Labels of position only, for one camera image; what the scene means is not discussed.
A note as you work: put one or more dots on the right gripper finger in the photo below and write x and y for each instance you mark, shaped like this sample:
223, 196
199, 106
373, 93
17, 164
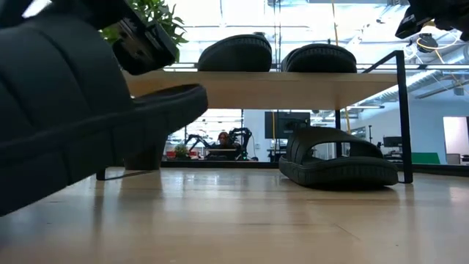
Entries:
410, 23

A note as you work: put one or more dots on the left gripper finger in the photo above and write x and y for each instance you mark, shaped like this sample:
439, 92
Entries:
11, 11
146, 47

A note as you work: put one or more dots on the black rubber slide sandal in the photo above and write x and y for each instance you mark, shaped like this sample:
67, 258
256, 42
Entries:
234, 55
329, 174
318, 58
55, 128

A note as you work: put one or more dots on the wooden shelf black metal legs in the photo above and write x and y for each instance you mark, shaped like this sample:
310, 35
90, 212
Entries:
275, 89

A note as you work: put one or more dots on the black round hanging device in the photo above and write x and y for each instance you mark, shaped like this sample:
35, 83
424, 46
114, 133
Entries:
427, 42

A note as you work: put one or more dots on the green leafy plant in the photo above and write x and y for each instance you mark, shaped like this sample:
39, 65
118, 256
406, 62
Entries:
161, 14

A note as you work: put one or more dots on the black background monitor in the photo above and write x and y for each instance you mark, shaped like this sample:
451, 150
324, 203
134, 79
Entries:
392, 141

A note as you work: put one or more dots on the person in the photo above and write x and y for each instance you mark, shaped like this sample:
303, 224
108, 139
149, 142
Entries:
223, 139

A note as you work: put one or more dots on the black background robot arms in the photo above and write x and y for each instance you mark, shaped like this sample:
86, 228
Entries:
242, 137

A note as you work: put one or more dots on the green panel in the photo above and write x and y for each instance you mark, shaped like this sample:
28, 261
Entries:
425, 158

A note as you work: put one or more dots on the black metal table frame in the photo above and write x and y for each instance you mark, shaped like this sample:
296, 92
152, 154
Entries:
220, 164

